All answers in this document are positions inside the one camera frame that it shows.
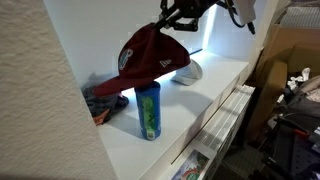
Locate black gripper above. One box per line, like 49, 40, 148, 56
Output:
154, 0, 222, 33

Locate dark red baseball cap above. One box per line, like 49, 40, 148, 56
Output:
92, 22, 192, 98

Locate light grey baseball cap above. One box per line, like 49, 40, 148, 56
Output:
170, 58, 204, 87

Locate blue tennis ball container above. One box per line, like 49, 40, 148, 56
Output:
134, 81, 162, 141

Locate dark grey orange cap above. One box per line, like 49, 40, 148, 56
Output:
81, 84, 130, 127

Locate upright white LED strip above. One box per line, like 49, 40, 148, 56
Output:
202, 4, 218, 51

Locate brown cardboard box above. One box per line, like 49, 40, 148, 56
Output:
246, 23, 320, 141

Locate white crumpled cloth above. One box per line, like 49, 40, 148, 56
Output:
288, 67, 312, 91

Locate black equipment stand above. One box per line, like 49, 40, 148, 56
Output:
263, 113, 320, 180

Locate black rail strip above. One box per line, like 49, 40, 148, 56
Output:
188, 48, 204, 56

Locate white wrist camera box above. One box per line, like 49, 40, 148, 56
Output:
233, 0, 257, 25

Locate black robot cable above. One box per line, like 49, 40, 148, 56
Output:
224, 0, 257, 36

